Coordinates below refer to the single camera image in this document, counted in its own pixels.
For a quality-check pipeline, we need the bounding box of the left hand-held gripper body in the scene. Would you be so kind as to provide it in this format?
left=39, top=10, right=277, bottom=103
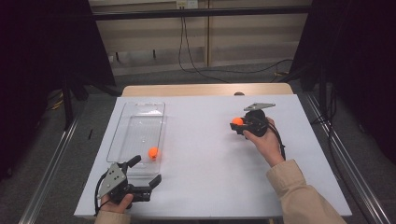
left=94, top=161, right=154, bottom=205

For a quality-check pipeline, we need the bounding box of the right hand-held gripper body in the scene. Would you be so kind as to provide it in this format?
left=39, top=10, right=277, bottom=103
left=242, top=102, right=276, bottom=138

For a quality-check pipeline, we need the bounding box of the clear plastic container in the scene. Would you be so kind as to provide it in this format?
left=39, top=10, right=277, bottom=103
left=106, top=101, right=167, bottom=180

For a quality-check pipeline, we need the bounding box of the person's right hand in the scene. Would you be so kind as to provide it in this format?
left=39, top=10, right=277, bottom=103
left=242, top=116, right=286, bottom=168

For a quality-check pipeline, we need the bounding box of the person's left hand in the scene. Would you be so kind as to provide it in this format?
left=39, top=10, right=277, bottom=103
left=100, top=192, right=135, bottom=215

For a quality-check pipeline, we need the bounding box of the black metal stand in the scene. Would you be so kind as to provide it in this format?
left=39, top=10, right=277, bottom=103
left=60, top=71, right=123, bottom=131

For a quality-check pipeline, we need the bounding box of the black curtain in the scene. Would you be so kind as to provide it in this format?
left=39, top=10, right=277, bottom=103
left=0, top=0, right=117, bottom=181
left=290, top=0, right=396, bottom=162

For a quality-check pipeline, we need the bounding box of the white power outlet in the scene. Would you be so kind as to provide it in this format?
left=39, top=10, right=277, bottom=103
left=176, top=0, right=199, bottom=9

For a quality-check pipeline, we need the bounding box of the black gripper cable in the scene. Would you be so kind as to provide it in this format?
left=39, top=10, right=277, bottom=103
left=261, top=118, right=288, bottom=162
left=93, top=173, right=109, bottom=217

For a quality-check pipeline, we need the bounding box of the metal floor rail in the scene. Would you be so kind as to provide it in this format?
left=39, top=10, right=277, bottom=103
left=304, top=92, right=396, bottom=224
left=18, top=118, right=79, bottom=224

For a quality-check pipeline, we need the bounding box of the yellow cable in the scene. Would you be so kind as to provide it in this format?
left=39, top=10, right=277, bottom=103
left=46, top=92, right=65, bottom=112

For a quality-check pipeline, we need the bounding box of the black power cable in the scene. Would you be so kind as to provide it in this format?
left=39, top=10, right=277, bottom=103
left=177, top=8, right=232, bottom=84
left=182, top=15, right=294, bottom=76

